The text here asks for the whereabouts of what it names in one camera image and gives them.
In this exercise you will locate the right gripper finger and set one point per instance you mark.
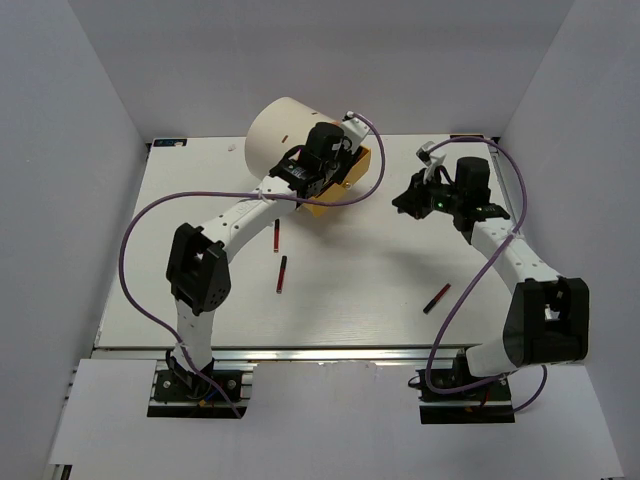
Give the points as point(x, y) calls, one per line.
point(405, 203)
point(417, 182)

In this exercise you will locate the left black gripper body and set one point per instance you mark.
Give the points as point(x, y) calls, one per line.
point(337, 169)

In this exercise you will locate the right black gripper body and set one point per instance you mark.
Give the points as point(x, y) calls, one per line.
point(436, 197)

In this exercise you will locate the yellow drawer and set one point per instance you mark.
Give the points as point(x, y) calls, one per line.
point(350, 175)

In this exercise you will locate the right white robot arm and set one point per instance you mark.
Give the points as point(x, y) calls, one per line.
point(549, 314)

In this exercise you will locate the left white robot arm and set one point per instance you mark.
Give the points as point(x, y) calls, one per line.
point(198, 268)

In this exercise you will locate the white cylindrical drawer organizer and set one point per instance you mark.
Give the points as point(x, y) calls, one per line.
point(280, 126)

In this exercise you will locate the red lip gloss centre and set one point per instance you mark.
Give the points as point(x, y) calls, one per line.
point(276, 236)

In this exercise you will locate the red lip gloss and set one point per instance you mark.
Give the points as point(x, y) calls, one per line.
point(276, 236)
point(281, 274)
point(436, 299)

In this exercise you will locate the red lip gloss right front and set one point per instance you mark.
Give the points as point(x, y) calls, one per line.
point(436, 299)

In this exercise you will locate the red lip gloss lower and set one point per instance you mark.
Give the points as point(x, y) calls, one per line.
point(281, 274)

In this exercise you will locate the blue label left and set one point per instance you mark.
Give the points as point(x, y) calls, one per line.
point(169, 142)

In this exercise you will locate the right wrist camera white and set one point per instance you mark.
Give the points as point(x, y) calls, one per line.
point(432, 155)

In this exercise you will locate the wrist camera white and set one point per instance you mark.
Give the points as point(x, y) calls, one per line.
point(355, 130)
point(432, 155)

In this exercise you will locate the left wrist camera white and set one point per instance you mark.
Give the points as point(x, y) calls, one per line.
point(355, 130)

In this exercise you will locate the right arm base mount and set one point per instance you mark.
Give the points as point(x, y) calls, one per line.
point(487, 404)

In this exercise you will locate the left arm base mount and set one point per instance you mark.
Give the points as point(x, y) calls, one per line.
point(178, 393)

